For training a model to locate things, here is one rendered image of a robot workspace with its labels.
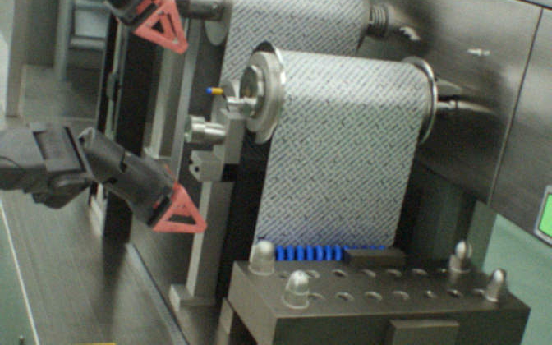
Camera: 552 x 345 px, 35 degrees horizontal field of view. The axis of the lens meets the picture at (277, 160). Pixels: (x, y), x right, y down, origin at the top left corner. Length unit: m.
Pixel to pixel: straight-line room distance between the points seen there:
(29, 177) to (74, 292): 0.36
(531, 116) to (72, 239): 0.79
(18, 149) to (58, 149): 0.05
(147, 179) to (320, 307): 0.28
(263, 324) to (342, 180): 0.27
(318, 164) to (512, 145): 0.28
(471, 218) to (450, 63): 0.34
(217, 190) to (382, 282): 0.28
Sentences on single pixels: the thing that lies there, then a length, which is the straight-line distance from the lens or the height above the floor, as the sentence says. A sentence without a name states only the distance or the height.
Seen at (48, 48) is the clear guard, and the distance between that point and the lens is 2.18.
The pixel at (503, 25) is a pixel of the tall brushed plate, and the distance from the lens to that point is 1.33.
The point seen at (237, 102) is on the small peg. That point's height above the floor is 1.23.
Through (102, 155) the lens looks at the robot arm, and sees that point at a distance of 1.13.
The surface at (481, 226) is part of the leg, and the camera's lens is 1.65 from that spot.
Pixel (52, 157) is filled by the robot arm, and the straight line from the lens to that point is 1.07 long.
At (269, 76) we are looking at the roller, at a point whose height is 1.28.
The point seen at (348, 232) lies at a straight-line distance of 1.34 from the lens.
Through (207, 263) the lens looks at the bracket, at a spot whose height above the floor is 0.97.
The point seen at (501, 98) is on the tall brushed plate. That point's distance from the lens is 1.32.
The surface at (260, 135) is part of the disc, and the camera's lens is 1.25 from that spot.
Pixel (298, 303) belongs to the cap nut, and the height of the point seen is 1.04.
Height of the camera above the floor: 1.53
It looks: 17 degrees down
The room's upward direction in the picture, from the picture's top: 11 degrees clockwise
